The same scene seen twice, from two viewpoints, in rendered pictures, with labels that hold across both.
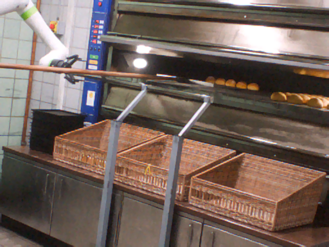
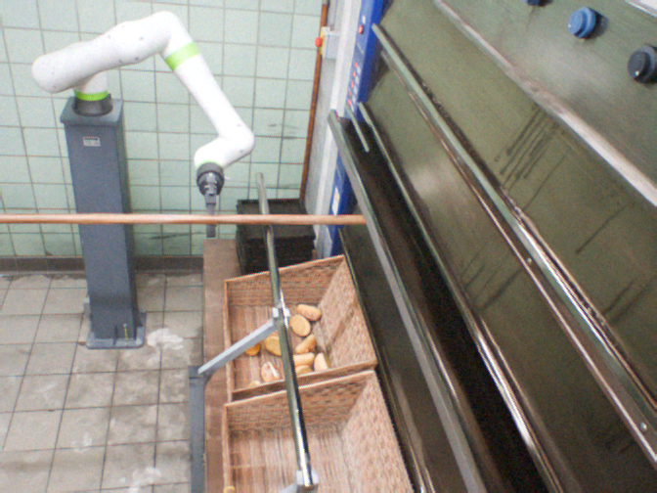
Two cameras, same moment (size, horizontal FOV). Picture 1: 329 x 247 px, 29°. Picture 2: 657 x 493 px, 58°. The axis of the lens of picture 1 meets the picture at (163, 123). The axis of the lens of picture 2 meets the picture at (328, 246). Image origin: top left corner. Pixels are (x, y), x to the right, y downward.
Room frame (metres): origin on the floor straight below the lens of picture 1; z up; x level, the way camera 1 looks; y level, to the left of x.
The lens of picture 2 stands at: (3.00, -0.60, 2.27)
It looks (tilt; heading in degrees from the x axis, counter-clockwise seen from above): 36 degrees down; 34
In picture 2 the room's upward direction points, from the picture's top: 9 degrees clockwise
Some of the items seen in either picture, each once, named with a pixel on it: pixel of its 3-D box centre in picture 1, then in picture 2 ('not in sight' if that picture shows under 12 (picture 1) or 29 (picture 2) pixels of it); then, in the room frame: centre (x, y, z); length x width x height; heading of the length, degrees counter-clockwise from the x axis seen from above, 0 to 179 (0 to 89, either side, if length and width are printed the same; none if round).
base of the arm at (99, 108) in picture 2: not in sight; (94, 95); (4.21, 1.43, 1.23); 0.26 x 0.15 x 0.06; 48
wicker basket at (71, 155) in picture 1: (108, 146); (292, 331); (4.24, 0.34, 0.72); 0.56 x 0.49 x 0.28; 50
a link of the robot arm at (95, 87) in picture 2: not in sight; (85, 69); (4.16, 1.38, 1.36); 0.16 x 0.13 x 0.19; 14
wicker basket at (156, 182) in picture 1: (173, 164); (311, 479); (3.84, -0.10, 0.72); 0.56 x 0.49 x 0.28; 50
